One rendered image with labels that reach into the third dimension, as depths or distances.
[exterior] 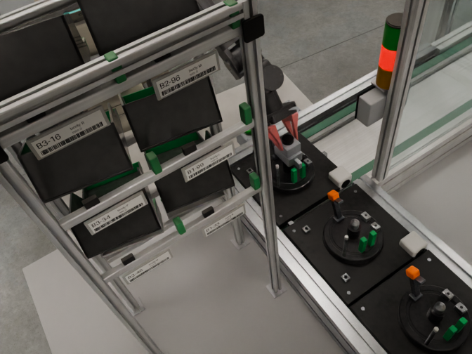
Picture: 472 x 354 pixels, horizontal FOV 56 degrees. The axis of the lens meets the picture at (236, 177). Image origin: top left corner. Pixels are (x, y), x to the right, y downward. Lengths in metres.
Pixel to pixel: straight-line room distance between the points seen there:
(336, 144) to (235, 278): 0.51
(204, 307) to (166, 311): 0.10
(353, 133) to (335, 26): 2.16
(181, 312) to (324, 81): 2.14
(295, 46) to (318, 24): 0.31
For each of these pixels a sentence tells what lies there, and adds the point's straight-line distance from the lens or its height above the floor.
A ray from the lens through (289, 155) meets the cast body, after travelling 1.12.
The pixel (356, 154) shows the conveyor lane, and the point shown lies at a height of 0.92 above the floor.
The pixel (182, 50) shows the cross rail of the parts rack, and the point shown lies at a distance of 0.53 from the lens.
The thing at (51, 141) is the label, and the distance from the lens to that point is 0.52.
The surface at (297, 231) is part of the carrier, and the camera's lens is 1.12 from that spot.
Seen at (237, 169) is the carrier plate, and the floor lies 0.97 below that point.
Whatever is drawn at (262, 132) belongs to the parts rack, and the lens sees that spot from 0.69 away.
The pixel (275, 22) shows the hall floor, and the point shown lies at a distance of 3.58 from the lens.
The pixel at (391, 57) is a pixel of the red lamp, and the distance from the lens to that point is 0.98.
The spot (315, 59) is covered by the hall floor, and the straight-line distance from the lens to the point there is 3.19.
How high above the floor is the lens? 1.93
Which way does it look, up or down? 51 degrees down
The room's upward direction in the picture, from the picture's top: 11 degrees counter-clockwise
